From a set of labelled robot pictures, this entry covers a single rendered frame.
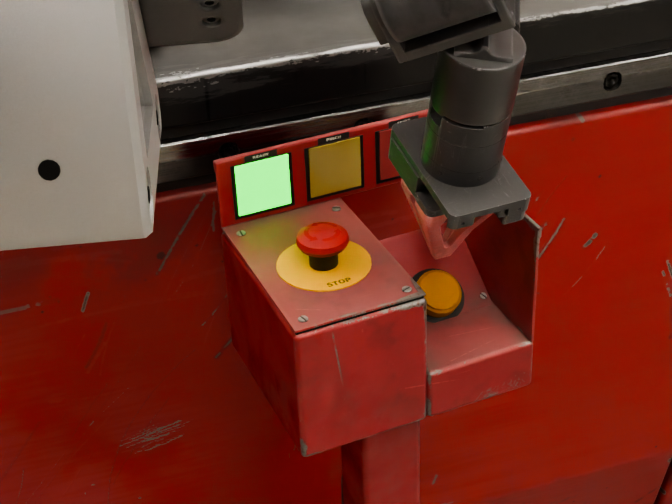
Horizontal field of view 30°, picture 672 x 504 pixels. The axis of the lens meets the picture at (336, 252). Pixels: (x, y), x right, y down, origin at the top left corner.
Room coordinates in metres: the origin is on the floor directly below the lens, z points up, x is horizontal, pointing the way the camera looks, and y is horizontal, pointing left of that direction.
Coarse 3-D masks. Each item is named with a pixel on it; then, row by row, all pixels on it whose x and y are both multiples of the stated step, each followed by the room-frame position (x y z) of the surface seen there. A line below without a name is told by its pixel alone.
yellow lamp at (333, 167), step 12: (336, 144) 0.88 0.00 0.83; (348, 144) 0.89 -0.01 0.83; (312, 156) 0.88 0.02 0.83; (324, 156) 0.88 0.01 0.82; (336, 156) 0.88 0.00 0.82; (348, 156) 0.89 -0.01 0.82; (360, 156) 0.89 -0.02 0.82; (312, 168) 0.88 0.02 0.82; (324, 168) 0.88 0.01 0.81; (336, 168) 0.88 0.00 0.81; (348, 168) 0.89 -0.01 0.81; (360, 168) 0.89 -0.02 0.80; (312, 180) 0.88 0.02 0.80; (324, 180) 0.88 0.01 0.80; (336, 180) 0.88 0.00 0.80; (348, 180) 0.89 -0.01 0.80; (360, 180) 0.89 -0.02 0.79; (312, 192) 0.88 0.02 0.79; (324, 192) 0.88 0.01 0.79
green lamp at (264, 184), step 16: (272, 160) 0.86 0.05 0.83; (288, 160) 0.87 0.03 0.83; (240, 176) 0.85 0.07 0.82; (256, 176) 0.86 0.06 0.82; (272, 176) 0.86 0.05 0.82; (288, 176) 0.87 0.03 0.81; (240, 192) 0.85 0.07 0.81; (256, 192) 0.86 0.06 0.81; (272, 192) 0.86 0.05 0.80; (288, 192) 0.87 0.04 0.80; (240, 208) 0.85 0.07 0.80; (256, 208) 0.86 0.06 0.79
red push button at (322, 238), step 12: (312, 228) 0.79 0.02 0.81; (324, 228) 0.79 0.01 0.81; (336, 228) 0.79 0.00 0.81; (300, 240) 0.78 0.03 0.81; (312, 240) 0.78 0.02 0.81; (324, 240) 0.78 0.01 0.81; (336, 240) 0.78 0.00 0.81; (348, 240) 0.79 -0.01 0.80; (312, 252) 0.77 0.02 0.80; (324, 252) 0.77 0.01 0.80; (336, 252) 0.77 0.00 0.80; (312, 264) 0.78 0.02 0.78; (324, 264) 0.78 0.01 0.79; (336, 264) 0.78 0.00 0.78
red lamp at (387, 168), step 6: (384, 132) 0.90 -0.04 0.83; (390, 132) 0.90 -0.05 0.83; (384, 138) 0.90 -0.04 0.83; (384, 144) 0.90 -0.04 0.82; (384, 150) 0.90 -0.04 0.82; (384, 156) 0.90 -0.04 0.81; (384, 162) 0.90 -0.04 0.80; (390, 162) 0.90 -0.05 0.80; (384, 168) 0.90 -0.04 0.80; (390, 168) 0.90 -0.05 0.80; (384, 174) 0.90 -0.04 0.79; (390, 174) 0.90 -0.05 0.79; (396, 174) 0.90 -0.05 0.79
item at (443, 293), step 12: (432, 276) 0.83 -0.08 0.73; (444, 276) 0.84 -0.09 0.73; (432, 288) 0.83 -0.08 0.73; (444, 288) 0.83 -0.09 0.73; (456, 288) 0.83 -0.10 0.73; (432, 300) 0.82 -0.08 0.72; (444, 300) 0.82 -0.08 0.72; (456, 300) 0.82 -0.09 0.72; (432, 312) 0.81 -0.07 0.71; (444, 312) 0.81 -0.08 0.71
